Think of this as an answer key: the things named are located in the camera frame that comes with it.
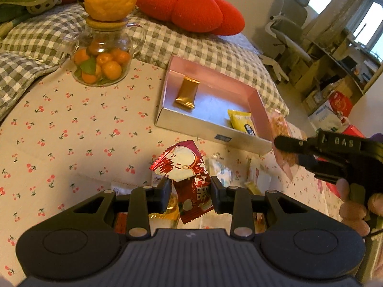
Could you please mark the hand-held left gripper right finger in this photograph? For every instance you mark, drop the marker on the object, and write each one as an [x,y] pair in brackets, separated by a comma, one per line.
[217,194]

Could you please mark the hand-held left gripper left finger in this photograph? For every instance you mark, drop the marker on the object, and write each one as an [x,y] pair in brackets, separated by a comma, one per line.
[163,195]

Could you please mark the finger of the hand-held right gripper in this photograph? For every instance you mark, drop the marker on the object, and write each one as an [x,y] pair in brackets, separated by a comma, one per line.
[293,144]
[320,164]

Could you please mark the clear packet of brown snack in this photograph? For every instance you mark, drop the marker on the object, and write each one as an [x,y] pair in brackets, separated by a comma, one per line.
[281,127]

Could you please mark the red snack packet white face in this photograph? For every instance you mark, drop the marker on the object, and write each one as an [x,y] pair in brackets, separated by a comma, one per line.
[185,161]

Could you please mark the pink cardboard box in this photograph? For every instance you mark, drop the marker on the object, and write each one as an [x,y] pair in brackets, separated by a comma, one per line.
[209,101]

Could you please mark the gold snack packet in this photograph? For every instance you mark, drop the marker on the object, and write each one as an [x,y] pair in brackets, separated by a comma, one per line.
[188,92]

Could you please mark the person's right hand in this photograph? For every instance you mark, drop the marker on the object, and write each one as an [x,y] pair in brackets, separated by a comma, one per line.
[353,213]

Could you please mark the clear plastic snack packet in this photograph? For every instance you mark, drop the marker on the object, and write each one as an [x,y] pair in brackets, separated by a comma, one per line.
[222,169]

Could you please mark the white plastic bag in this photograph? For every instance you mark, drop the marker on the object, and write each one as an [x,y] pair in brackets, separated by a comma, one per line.
[324,119]

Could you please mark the white yellow snack packet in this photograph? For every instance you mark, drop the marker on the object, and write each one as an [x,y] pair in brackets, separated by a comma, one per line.
[258,177]

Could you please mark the red paper bag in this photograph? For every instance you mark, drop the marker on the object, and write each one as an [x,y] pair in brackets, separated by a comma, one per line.
[341,103]

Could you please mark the wooden shelf unit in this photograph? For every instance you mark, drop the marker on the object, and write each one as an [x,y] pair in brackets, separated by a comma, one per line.
[338,62]

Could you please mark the grey office chair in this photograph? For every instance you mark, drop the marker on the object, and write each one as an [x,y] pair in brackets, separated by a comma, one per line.
[285,36]

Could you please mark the cherry print cloth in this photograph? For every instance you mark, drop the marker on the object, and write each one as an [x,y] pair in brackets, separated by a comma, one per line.
[74,125]

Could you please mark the pile of small oranges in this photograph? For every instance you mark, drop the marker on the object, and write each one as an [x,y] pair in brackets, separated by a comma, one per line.
[103,64]

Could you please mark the window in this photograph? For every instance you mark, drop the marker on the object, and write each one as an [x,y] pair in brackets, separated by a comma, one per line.
[344,3]

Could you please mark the red tomato plush pillow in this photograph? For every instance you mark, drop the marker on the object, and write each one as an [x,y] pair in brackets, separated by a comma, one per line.
[191,9]

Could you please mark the wooden jar lid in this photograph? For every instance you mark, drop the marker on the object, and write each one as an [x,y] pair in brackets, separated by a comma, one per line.
[106,24]

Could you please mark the grey checkered blanket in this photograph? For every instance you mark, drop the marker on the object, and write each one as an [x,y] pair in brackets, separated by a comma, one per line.
[36,36]

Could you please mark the white spotted plush toy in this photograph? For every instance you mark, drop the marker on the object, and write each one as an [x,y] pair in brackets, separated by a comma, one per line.
[42,6]

